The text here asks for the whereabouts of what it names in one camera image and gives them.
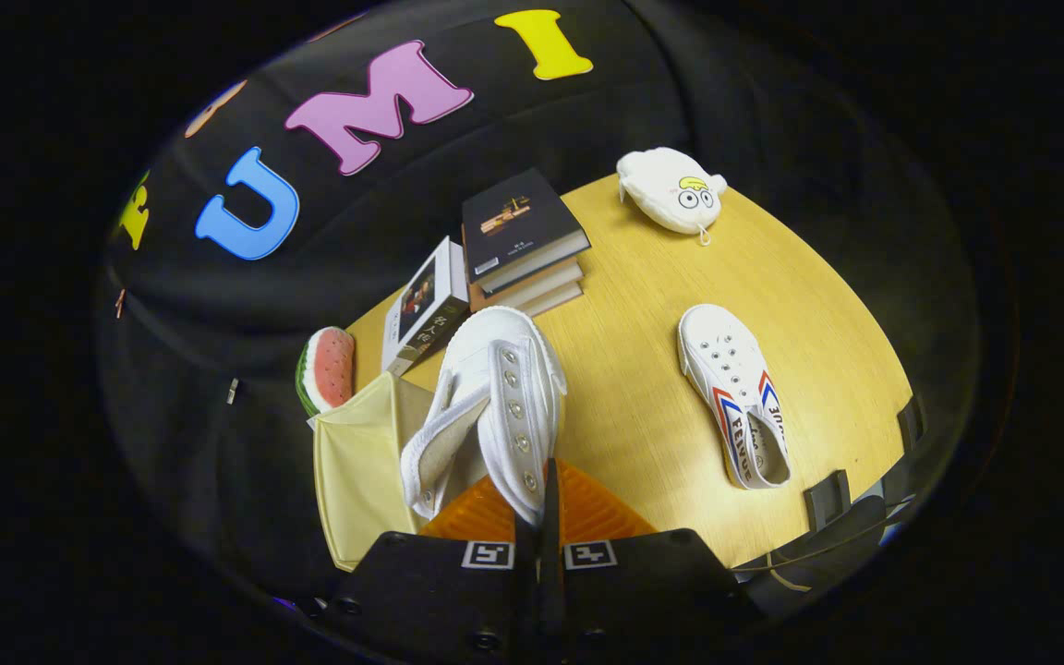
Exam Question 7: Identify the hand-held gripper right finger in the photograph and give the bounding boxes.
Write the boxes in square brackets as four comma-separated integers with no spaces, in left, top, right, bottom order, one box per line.
[541,457,755,664]

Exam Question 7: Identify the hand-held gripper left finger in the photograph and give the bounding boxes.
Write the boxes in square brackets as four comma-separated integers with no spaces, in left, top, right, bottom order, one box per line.
[333,476,542,661]

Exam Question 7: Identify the white canvas shoe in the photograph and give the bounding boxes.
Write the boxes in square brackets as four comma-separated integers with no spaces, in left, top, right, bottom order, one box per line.
[400,306,568,527]
[677,304,792,490]

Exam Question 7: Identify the beige fabric storage box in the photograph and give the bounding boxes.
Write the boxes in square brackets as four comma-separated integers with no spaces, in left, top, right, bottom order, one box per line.
[312,371,436,572]

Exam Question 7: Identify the thin brown book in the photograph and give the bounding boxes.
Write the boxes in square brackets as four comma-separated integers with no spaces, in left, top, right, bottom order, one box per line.
[521,282,585,318]

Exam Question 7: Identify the white portrait cover book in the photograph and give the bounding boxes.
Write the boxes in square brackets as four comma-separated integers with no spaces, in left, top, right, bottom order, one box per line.
[381,236,470,376]

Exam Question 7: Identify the watermelon slice toy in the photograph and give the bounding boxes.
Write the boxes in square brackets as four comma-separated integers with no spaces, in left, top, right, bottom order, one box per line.
[296,326,357,417]

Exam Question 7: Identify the black hardcover book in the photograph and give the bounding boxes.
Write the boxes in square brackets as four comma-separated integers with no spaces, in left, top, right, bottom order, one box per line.
[461,167,591,295]

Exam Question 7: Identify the white plush toy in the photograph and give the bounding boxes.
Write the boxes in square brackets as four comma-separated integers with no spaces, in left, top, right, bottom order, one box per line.
[616,147,729,246]

